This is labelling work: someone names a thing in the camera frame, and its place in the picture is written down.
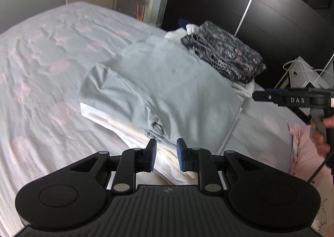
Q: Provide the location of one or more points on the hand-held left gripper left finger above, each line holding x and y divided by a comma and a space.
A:
152, 155

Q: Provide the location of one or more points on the black wardrobe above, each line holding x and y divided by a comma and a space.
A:
274, 18

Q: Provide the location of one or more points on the grey long-sleeved shirt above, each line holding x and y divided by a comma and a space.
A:
161, 83

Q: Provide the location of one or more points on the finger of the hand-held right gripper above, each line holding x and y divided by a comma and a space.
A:
266, 96

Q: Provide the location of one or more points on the dark patterned folded cloth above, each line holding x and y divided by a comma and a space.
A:
224, 49

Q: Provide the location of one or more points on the person's right hand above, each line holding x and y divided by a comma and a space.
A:
321, 147

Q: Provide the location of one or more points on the white box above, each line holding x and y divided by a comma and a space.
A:
300, 75

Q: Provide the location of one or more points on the pink-dotted grey bed sheet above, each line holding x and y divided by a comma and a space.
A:
39, 70

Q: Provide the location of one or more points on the small white garment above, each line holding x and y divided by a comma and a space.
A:
177, 34

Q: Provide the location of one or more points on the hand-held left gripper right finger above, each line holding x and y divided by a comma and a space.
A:
180, 155

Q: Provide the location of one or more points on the dark blue cloth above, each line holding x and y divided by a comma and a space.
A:
182, 21

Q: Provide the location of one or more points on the stack of white clothes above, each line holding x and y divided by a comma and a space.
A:
117, 125

